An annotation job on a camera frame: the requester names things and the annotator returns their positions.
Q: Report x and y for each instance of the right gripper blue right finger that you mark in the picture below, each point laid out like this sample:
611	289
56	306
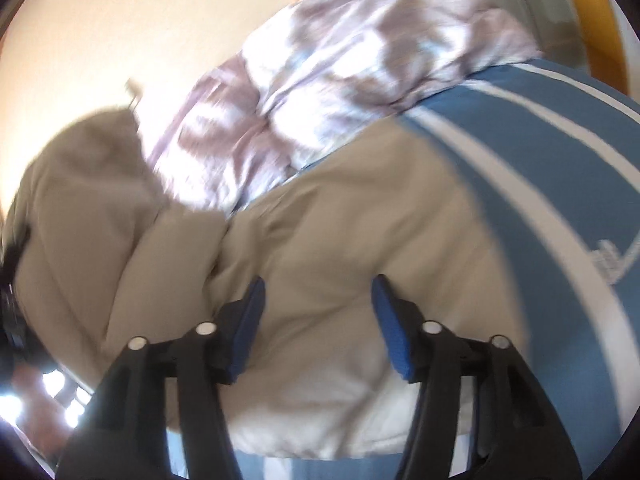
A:
516	433

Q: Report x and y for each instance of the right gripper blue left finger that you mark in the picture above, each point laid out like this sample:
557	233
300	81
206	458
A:
122	434

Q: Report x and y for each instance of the beige quilted down jacket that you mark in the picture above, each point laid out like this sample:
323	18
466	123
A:
110	255

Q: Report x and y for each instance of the person's left hand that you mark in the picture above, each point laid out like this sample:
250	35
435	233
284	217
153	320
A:
42	420

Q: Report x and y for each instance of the blue white striped bed sheet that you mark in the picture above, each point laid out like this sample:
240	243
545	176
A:
552	156

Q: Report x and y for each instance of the pink floral crumpled duvet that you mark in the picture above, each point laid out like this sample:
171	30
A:
308	80

